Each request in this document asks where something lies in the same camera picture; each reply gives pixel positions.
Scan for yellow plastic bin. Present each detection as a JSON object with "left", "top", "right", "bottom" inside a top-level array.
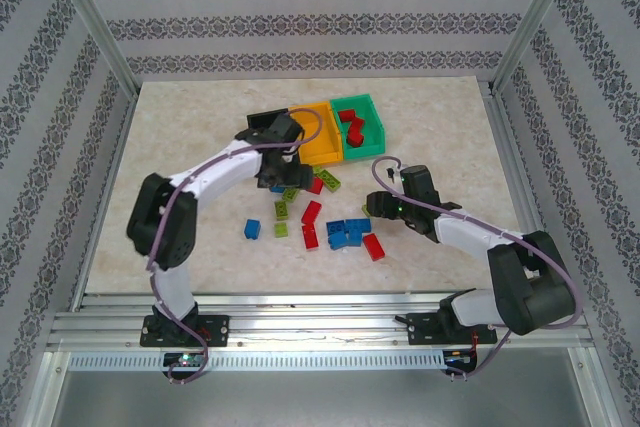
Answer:
[{"left": 288, "top": 100, "right": 347, "bottom": 169}]

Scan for green plastic bin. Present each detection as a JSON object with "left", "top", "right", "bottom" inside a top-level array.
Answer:
[{"left": 329, "top": 93, "right": 388, "bottom": 161}]

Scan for black plastic bin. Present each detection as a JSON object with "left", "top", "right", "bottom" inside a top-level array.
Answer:
[{"left": 246, "top": 107, "right": 291, "bottom": 136}]

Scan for grey metal base panel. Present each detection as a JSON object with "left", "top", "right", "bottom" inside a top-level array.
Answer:
[{"left": 47, "top": 349, "right": 609, "bottom": 427}]

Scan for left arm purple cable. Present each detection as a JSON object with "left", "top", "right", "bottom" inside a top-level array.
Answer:
[{"left": 145, "top": 106, "right": 324, "bottom": 387}]

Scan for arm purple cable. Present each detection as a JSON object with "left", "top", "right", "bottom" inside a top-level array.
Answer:
[
  {"left": 145, "top": 106, "right": 324, "bottom": 387},
  {"left": 372, "top": 156, "right": 585, "bottom": 382}
]

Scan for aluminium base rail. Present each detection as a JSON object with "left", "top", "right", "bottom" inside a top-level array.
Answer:
[{"left": 47, "top": 290, "right": 596, "bottom": 354}]

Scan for aluminium table side rail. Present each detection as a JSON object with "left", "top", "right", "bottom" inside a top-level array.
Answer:
[
  {"left": 480, "top": 77, "right": 564, "bottom": 301},
  {"left": 69, "top": 91, "right": 141, "bottom": 308}
]

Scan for slotted grey cable duct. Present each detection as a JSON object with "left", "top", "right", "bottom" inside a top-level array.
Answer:
[{"left": 67, "top": 349, "right": 447, "bottom": 373}]

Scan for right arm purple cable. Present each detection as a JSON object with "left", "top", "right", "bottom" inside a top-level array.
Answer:
[{"left": 372, "top": 156, "right": 585, "bottom": 382}]

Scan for aluminium frame post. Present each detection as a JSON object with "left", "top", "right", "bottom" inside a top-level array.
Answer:
[
  {"left": 39, "top": 0, "right": 141, "bottom": 96},
  {"left": 488, "top": 0, "right": 586, "bottom": 96}
]

